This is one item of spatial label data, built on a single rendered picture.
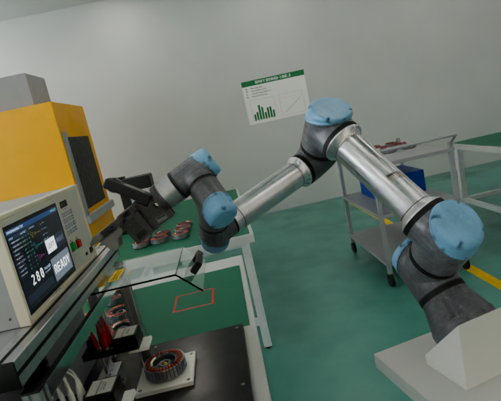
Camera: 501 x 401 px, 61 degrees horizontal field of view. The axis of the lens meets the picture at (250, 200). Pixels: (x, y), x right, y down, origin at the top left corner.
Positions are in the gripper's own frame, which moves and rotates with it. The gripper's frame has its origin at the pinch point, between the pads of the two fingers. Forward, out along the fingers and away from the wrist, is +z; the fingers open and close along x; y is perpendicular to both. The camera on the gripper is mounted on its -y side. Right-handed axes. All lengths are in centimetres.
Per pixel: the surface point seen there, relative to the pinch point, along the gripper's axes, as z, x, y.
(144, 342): 9.2, 3.1, 29.6
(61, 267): 5.7, -9.8, 0.3
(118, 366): 19.5, 4.5, 31.1
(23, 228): 0.7, -20.7, -10.4
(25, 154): 122, 326, -93
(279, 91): -141, 512, 12
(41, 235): 2.0, -14.2, -7.7
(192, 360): 4.0, 6.3, 42.9
